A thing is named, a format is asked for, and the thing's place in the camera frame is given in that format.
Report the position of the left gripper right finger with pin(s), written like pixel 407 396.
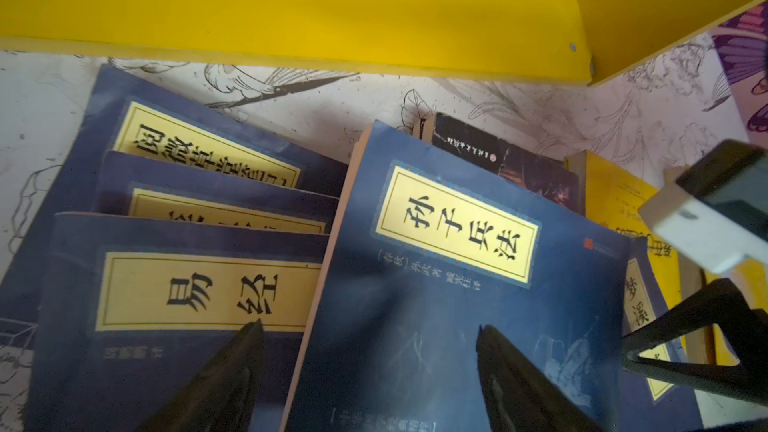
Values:
pixel 517 396

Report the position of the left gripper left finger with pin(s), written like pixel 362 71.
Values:
pixel 221 397

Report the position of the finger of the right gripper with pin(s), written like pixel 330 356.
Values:
pixel 720 305

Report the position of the blue book Mengxi Bitan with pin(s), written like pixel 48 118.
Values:
pixel 646 403

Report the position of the blue book Yijing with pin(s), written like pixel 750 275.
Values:
pixel 132 309

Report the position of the blue book Sunzi Bingfa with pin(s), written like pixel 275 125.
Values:
pixel 426 250

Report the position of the yellow book with orange figure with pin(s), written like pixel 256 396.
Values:
pixel 611 197

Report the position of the dark illustrated cover book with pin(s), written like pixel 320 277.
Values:
pixel 539 174

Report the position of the blue book middle of fan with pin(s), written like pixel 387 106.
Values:
pixel 144 188

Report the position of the blue book of fan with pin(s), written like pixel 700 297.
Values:
pixel 131 115
pixel 144 188

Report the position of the blue book bottom of fan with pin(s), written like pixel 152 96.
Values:
pixel 131 115

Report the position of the yellow shelf with blue board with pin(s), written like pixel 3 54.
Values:
pixel 565 41

